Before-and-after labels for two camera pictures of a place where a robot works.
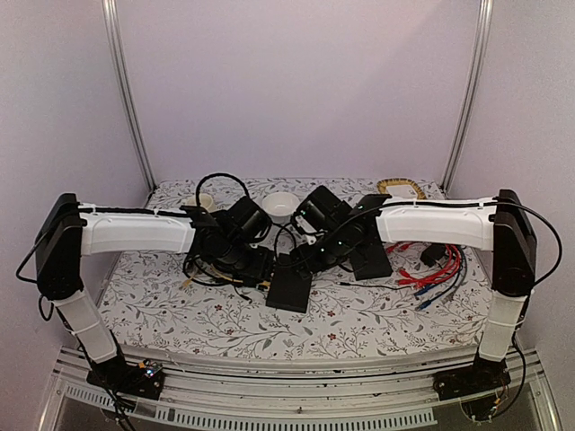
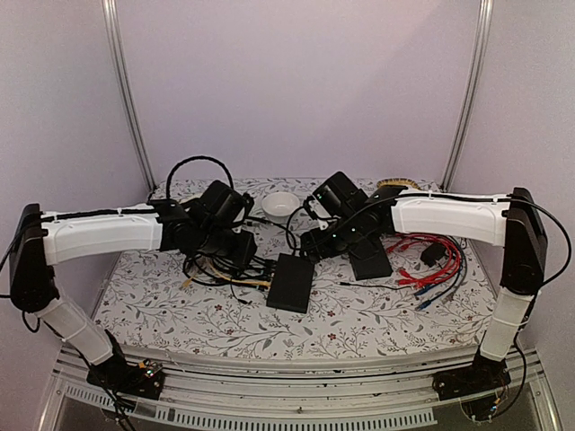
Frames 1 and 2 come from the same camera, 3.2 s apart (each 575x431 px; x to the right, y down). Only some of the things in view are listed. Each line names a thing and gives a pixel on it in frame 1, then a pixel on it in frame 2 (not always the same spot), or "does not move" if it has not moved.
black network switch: [288, 289] does not move
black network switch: [370, 259] does not move
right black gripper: [306, 262] to [317, 248]
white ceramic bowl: [280, 206] does not move
